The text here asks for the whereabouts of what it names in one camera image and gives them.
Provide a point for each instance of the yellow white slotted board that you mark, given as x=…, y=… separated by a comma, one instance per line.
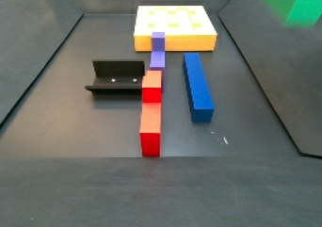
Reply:
x=186, y=25

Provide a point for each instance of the black angle bracket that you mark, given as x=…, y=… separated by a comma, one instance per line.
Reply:
x=118, y=75

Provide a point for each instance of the purple stepped block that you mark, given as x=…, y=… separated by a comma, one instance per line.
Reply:
x=158, y=57

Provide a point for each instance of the green bar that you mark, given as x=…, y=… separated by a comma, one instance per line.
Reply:
x=296, y=12

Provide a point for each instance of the blue flat bar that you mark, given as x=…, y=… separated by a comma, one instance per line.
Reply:
x=198, y=91

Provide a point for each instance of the red stepped block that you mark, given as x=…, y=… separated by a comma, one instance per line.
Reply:
x=150, y=127

